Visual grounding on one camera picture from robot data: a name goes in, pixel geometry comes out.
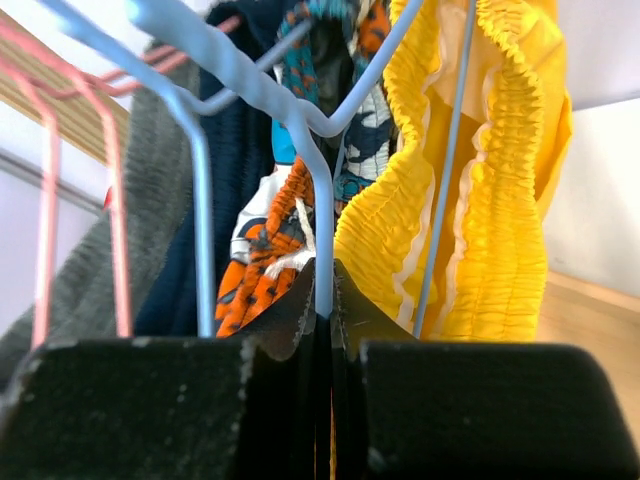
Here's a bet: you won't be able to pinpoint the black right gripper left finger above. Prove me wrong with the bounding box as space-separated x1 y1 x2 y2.
1 264 315 479

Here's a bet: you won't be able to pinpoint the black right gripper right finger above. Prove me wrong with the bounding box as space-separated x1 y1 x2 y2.
331 265 639 479

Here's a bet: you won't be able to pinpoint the yellow shorts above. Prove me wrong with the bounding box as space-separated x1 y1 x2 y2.
334 1 572 342

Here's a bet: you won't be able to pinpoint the blue hanger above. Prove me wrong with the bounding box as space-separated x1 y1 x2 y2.
45 1 312 338
124 0 479 339

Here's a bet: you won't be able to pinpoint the patterned blue orange shorts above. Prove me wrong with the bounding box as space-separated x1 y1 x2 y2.
215 1 394 338

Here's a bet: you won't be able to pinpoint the grey shorts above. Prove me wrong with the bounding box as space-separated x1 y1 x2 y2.
0 44 201 391

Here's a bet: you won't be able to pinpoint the navy blue shorts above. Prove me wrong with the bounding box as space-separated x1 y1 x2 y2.
134 1 294 337

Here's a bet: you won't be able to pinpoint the pink hanger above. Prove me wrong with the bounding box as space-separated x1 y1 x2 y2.
74 47 191 339
0 14 241 351

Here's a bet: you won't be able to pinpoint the wooden clothes rack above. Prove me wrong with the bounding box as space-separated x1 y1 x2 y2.
1 13 639 434

